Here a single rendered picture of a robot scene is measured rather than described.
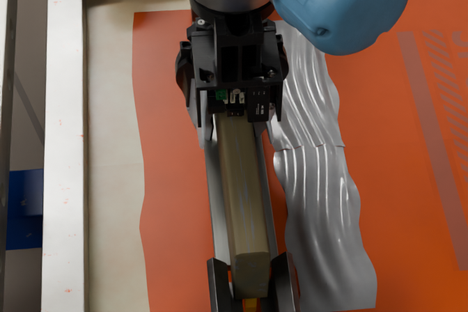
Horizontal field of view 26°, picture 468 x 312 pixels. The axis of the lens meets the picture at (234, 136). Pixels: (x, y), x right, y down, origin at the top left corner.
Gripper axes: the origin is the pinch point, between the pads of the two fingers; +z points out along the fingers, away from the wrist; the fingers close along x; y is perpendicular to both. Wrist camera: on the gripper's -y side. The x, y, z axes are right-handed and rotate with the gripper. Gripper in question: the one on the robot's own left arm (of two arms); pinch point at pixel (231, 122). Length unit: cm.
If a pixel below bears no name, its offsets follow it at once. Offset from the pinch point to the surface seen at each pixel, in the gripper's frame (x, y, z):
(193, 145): -3.7, -1.5, 5.3
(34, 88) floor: -37, -94, 101
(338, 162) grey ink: 10.4, 2.1, 5.0
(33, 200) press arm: -20.1, 1.1, 8.9
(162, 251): -7.4, 10.4, 5.3
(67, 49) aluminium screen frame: -15.9, -12.6, 1.9
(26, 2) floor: -39, -121, 101
